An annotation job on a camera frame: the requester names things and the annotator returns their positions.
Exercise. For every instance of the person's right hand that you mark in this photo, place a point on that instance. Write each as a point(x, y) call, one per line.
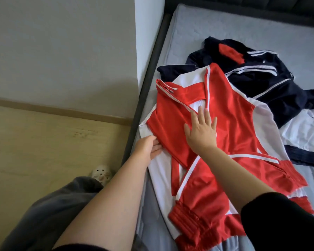
point(201, 132)

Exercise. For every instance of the person's left hand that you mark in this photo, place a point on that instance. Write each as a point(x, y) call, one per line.
point(145, 148)

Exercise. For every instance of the red and white jacket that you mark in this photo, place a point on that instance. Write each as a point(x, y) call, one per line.
point(230, 154)

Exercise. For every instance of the red and navy sports jacket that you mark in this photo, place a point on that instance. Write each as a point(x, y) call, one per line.
point(267, 81)

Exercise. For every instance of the white and navy garment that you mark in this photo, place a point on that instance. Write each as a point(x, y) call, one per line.
point(306, 136)

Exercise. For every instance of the grey quilted bed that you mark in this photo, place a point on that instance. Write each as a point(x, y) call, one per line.
point(282, 28)

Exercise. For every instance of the person's left forearm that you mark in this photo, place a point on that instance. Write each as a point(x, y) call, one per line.
point(110, 211)

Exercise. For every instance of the person's white clog shoe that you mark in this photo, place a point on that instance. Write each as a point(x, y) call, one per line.
point(101, 174)

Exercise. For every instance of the dark grey upholstered headboard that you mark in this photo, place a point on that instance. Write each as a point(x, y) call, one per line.
point(251, 2)

